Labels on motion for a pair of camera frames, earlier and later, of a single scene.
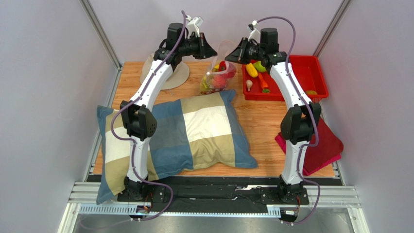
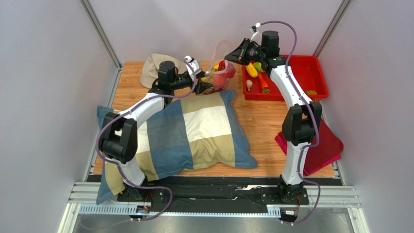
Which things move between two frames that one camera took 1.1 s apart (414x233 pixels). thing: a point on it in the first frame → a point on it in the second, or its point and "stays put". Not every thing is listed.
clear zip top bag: (217, 76) stays put
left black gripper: (205, 50) → (201, 87)
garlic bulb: (249, 83) stays put
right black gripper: (243, 50) stays put
